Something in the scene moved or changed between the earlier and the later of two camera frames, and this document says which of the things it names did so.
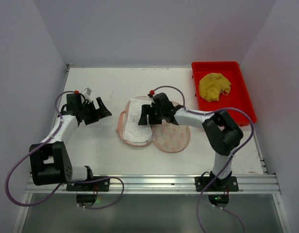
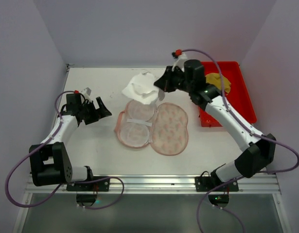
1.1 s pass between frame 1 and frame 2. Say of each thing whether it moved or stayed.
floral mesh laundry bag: stayed
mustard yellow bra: stayed
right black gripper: moved
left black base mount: stayed
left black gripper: stayed
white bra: moved
